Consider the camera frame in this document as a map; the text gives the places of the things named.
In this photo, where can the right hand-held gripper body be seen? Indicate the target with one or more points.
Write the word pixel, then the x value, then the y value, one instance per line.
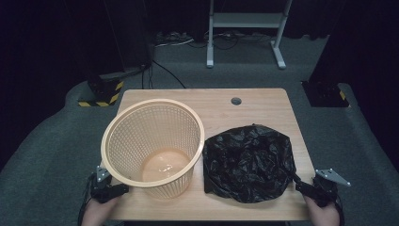
pixel 327 185

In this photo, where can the beige plastic mesh basket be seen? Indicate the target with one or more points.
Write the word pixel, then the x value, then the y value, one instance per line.
pixel 150 132

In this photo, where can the black plastic garbage bag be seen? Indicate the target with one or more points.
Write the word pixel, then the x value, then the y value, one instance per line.
pixel 247 163

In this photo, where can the white metal stand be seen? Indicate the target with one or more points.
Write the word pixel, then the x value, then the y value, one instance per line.
pixel 246 22

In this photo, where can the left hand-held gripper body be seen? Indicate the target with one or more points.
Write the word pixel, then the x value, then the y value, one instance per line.
pixel 102 185

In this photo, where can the black yellow striped stand base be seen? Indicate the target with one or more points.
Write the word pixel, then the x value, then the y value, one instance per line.
pixel 103 92

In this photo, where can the person's right hand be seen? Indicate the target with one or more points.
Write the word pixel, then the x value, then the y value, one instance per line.
pixel 323 215

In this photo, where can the grey table grommet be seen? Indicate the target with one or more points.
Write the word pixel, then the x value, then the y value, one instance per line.
pixel 236 101

